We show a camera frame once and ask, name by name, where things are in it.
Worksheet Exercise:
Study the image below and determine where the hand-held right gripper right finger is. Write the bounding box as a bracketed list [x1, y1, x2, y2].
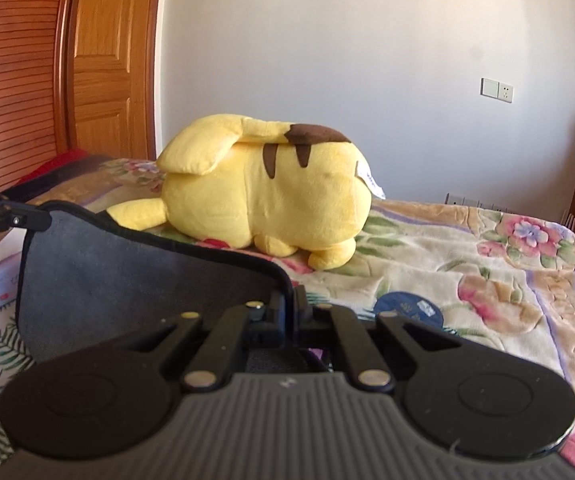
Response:
[294, 285, 464, 394]

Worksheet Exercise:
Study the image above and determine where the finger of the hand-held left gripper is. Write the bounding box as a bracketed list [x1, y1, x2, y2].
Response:
[0, 179, 51, 234]

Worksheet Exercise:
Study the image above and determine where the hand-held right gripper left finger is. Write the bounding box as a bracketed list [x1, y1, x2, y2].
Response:
[134, 292, 294, 393]

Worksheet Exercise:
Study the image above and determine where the grey towel with black edge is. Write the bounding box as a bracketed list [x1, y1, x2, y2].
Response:
[15, 200, 299, 367]

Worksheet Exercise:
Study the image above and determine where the white cardboard box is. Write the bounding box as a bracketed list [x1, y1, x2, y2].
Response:
[0, 254, 24, 309]

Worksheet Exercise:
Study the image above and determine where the red cloth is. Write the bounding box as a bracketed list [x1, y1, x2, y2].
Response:
[17, 148, 90, 186]

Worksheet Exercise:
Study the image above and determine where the round dark blue disc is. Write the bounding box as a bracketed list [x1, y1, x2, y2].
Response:
[373, 291, 443, 331]

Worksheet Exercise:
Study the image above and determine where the yellow plush toy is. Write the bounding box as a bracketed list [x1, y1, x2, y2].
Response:
[106, 114, 386, 271]

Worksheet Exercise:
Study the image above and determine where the wooden louvred wardrobe door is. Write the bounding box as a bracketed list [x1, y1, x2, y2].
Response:
[0, 0, 77, 197]

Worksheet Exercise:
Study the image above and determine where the floral blanket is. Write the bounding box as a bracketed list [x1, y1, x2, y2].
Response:
[0, 157, 575, 476]

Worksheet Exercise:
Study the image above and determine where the wooden panel door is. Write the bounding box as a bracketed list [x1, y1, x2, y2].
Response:
[66, 0, 164, 162]

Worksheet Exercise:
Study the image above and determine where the white wall socket strip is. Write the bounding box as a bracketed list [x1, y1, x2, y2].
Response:
[445, 192, 511, 212]

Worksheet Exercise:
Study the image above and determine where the white wall switch plate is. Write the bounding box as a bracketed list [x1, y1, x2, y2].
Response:
[480, 77, 515, 104]

